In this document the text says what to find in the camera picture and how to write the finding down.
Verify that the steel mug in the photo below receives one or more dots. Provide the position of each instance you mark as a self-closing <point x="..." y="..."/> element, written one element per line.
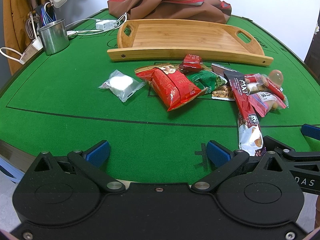
<point x="54" y="37"/>

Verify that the red pistachio snack bag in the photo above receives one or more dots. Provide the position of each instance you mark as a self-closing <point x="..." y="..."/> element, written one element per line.
<point x="172" y="86"/>

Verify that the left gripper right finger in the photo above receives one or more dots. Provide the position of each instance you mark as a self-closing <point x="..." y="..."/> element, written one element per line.
<point x="228" y="164"/>

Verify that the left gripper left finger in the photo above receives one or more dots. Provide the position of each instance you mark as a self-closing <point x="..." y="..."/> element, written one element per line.
<point x="87" y="166"/>

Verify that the brown peanut bar packet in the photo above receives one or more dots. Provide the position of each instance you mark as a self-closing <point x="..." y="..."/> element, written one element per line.
<point x="222" y="91"/>

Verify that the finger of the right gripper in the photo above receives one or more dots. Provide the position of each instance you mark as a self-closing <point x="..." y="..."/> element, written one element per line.
<point x="289" y="154"/>
<point x="311" y="131"/>

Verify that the orange coat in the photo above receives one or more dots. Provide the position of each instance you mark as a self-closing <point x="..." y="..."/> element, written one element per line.
<point x="20" y="24"/>

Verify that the green snack packet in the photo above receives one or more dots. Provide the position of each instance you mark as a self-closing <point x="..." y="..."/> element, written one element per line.
<point x="206" y="79"/>

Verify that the bamboo serving tray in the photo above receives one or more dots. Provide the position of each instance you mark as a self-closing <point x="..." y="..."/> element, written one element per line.
<point x="165" y="39"/>

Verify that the white power adapter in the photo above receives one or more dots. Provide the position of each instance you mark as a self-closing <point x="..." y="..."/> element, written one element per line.
<point x="106" y="25"/>

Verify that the pink jelly cup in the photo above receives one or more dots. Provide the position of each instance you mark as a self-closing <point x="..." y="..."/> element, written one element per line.
<point x="276" y="77"/>

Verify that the red Biscoff biscuit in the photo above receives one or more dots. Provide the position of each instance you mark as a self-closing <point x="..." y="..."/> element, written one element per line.
<point x="272" y="87"/>
<point x="253" y="78"/>

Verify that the clear-wrapped white cake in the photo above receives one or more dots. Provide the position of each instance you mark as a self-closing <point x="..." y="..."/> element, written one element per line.
<point x="121" y="85"/>

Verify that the red nut bar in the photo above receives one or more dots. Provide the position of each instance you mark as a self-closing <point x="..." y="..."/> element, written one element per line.
<point x="191" y="64"/>

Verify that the white paper bag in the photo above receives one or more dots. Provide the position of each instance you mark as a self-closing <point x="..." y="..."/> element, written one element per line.
<point x="31" y="50"/>

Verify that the brown cloth bag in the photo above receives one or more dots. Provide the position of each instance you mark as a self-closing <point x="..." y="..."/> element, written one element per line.
<point x="201" y="10"/>

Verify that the long red coffee stick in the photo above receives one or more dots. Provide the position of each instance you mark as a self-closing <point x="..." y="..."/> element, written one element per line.
<point x="249" y="133"/>

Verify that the pink pastry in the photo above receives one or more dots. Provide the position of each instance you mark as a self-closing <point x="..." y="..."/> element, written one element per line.
<point x="264" y="102"/>

